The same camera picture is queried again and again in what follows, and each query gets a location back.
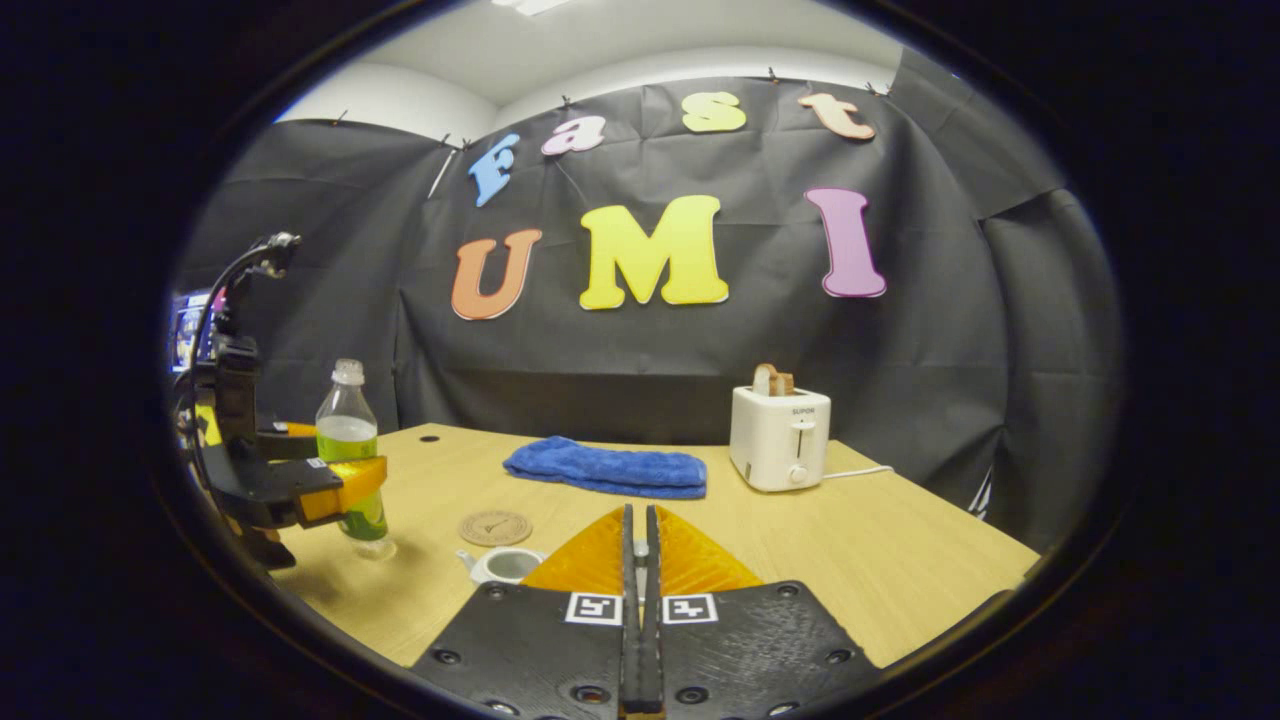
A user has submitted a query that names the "black backdrop cloth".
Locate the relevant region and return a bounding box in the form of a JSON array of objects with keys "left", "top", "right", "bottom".
[{"left": 175, "top": 45, "right": 1126, "bottom": 556}]

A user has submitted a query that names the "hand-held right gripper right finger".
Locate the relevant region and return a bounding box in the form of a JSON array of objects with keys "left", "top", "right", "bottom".
[{"left": 645, "top": 503, "right": 886, "bottom": 720}]

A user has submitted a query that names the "green label water bottle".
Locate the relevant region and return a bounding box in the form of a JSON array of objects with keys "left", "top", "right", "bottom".
[{"left": 315, "top": 358, "right": 398, "bottom": 561}]

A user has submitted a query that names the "blue towel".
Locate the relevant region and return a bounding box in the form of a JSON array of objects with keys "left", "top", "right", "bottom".
[{"left": 502, "top": 435, "right": 709, "bottom": 501}]

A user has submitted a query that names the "white toaster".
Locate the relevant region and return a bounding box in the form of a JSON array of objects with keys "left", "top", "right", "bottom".
[{"left": 729, "top": 385, "right": 833, "bottom": 493}]

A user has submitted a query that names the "round wooden coaster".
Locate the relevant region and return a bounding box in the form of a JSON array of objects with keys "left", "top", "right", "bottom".
[{"left": 459, "top": 510, "right": 534, "bottom": 547}]

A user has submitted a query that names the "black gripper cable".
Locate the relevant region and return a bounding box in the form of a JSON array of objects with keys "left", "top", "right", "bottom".
[{"left": 190, "top": 232, "right": 302, "bottom": 401}]

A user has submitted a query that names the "computer monitor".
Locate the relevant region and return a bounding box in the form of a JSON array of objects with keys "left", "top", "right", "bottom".
[{"left": 172, "top": 290, "right": 216, "bottom": 373}]

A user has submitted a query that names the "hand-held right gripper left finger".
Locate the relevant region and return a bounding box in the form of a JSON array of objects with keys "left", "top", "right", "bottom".
[{"left": 410, "top": 503, "right": 641, "bottom": 720}]

